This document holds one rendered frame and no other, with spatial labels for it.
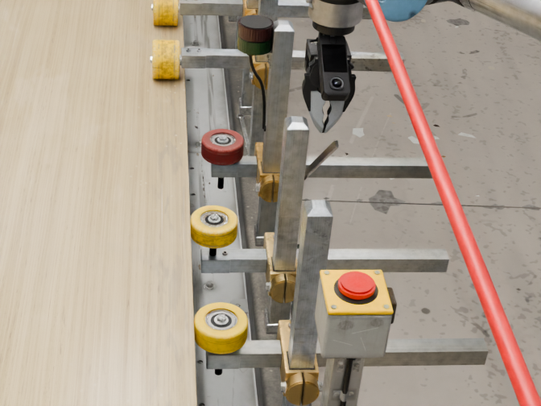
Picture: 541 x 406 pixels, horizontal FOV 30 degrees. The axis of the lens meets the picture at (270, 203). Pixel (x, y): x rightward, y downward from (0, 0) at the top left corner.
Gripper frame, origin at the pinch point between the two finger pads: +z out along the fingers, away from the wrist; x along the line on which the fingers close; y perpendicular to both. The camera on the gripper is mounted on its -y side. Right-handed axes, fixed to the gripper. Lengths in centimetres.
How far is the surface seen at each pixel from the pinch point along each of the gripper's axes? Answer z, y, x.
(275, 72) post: -8.3, 4.7, 8.8
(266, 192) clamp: 15.2, 2.0, 9.0
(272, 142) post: 6.1, 4.7, 8.3
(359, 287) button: -23, -71, 8
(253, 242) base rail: 29.7, 5.2, 10.5
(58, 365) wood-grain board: 10, -48, 43
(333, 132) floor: 100, 161, -34
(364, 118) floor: 100, 171, -47
